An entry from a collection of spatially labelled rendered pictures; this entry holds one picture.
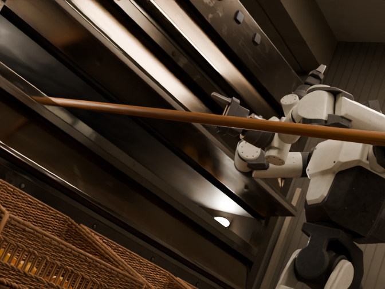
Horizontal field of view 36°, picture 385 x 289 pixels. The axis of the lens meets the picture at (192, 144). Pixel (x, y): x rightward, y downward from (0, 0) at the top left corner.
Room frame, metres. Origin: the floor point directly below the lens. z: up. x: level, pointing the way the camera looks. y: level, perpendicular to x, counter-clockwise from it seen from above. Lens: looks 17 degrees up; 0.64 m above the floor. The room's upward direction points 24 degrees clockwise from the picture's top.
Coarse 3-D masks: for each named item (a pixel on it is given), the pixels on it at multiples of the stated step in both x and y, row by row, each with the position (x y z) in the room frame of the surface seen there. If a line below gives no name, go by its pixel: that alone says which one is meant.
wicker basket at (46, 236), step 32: (0, 192) 1.89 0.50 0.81; (0, 224) 1.41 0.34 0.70; (64, 224) 2.11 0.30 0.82; (32, 256) 2.01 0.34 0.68; (64, 256) 1.57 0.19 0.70; (96, 256) 1.96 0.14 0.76; (32, 288) 1.53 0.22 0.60; (64, 288) 1.60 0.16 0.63; (96, 288) 1.93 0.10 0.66; (128, 288) 1.76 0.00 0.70
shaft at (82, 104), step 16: (112, 112) 1.80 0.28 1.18; (128, 112) 1.73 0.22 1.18; (144, 112) 1.68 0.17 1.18; (160, 112) 1.63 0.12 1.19; (176, 112) 1.59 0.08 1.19; (192, 112) 1.55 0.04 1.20; (256, 128) 1.40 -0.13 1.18; (272, 128) 1.37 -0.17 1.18; (288, 128) 1.33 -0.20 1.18; (304, 128) 1.30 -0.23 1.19; (320, 128) 1.27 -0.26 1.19; (336, 128) 1.25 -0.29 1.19; (384, 144) 1.17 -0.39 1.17
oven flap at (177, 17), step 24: (144, 0) 2.02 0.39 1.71; (168, 0) 2.14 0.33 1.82; (168, 24) 2.12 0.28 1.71; (192, 24) 2.27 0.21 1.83; (192, 48) 2.24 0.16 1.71; (216, 48) 2.41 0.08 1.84; (216, 72) 2.37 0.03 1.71; (240, 72) 2.57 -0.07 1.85; (240, 96) 2.51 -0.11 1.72; (264, 96) 2.75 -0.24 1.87
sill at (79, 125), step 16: (0, 64) 1.78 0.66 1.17; (16, 80) 1.84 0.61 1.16; (32, 96) 1.89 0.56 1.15; (64, 112) 1.99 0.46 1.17; (80, 128) 2.06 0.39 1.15; (112, 144) 2.17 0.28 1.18; (128, 160) 2.25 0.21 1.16; (144, 176) 2.33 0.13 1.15; (176, 192) 2.48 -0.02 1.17; (192, 208) 2.58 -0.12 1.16; (240, 240) 2.88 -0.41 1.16
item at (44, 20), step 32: (32, 0) 1.70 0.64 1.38; (64, 32) 1.83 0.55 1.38; (96, 32) 1.80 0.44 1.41; (96, 64) 1.97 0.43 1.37; (128, 64) 1.92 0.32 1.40; (128, 96) 2.14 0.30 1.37; (160, 96) 2.07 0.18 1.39; (160, 128) 2.34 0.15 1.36; (192, 128) 2.26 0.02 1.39; (224, 160) 2.47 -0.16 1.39; (256, 192) 2.73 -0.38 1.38
